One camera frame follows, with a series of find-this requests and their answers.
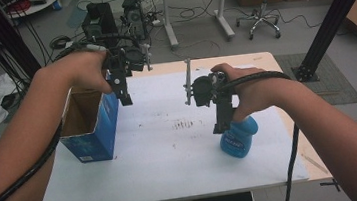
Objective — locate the black table clamp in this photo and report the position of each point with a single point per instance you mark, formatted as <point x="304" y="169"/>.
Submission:
<point x="331" y="185"/>

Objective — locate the person's right hand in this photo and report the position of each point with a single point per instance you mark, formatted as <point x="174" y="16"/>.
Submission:
<point x="259" y="92"/>

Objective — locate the person's left hand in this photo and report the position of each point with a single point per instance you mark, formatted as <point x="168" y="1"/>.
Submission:
<point x="79" y="70"/>

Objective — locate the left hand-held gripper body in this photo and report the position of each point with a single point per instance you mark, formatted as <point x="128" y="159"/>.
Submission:
<point x="135" y="59"/>

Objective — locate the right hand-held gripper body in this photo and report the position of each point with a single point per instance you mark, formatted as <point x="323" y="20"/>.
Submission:
<point x="204" y="91"/>

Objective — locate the black computer tower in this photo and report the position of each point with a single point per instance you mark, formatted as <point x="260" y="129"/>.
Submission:
<point x="99" y="20"/>

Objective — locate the white round table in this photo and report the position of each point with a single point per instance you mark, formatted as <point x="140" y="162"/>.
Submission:
<point x="39" y="6"/>

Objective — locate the grey computer tower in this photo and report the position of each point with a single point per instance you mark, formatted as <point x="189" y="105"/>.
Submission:
<point x="134" y="16"/>

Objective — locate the small grey power supply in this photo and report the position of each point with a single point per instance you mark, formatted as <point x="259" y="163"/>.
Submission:
<point x="68" y="44"/>

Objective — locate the white power strip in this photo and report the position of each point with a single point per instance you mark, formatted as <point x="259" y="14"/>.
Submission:
<point x="157" y="22"/>

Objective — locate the blue cardboard box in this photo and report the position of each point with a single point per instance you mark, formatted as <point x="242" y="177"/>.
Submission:
<point x="103" y="135"/>

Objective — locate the blue plastic bottle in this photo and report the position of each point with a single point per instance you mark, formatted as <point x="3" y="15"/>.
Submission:
<point x="238" y="144"/>

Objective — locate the white table mat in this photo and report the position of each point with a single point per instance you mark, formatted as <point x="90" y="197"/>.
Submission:
<point x="173" y="168"/>

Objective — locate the grey floor mat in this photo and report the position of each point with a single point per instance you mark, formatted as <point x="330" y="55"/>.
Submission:
<point x="328" y="78"/>

